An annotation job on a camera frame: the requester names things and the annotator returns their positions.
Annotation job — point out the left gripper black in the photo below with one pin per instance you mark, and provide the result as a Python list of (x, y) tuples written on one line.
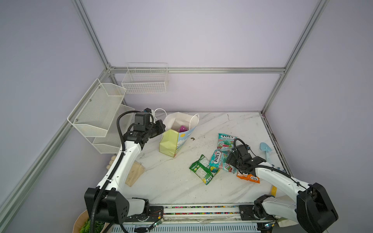
[(160, 126)]

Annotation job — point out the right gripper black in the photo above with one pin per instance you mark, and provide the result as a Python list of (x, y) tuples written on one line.
[(229, 158)]

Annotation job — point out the teal Fox's candy bag front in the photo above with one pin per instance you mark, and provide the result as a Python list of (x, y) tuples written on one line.
[(218, 162)]

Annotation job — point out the teal fox's candy bag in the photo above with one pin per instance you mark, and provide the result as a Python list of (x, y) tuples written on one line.
[(225, 142), (218, 162)]

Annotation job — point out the white paper gift bag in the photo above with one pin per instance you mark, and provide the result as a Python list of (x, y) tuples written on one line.
[(172, 140)]

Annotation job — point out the purple grape candy bag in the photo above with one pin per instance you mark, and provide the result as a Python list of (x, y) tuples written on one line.
[(183, 129)]

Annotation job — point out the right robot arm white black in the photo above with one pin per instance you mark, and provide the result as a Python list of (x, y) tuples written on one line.
[(309, 205)]

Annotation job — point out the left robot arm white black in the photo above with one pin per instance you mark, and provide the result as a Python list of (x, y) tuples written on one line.
[(106, 202)]

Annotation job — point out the teal Fox's candy bag rear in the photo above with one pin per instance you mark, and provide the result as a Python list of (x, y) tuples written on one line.
[(225, 142)]

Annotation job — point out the orange Fox's candy bag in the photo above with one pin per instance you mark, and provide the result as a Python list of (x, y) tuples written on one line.
[(248, 177)]

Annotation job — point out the green snack bag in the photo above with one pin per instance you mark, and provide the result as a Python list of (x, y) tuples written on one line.
[(204, 170)]

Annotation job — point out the blue toy shovel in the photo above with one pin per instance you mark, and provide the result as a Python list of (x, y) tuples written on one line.
[(265, 148)]

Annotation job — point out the white mesh shelf lower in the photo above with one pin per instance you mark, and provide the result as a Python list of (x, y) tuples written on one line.
[(111, 143)]

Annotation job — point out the white mesh shelf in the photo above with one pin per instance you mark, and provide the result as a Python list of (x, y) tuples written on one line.
[(111, 143), (94, 114)]

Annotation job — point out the beige work glove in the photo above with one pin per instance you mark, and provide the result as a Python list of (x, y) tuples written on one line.
[(111, 162)]

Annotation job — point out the white mesh shelf upper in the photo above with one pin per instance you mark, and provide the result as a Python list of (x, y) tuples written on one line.
[(94, 114)]

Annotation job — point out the potted green plant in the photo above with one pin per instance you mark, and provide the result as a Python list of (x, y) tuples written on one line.
[(82, 225)]

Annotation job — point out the white wire basket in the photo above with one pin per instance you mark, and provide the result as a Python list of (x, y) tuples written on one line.
[(146, 78)]

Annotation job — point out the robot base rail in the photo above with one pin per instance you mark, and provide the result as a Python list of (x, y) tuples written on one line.
[(203, 218)]

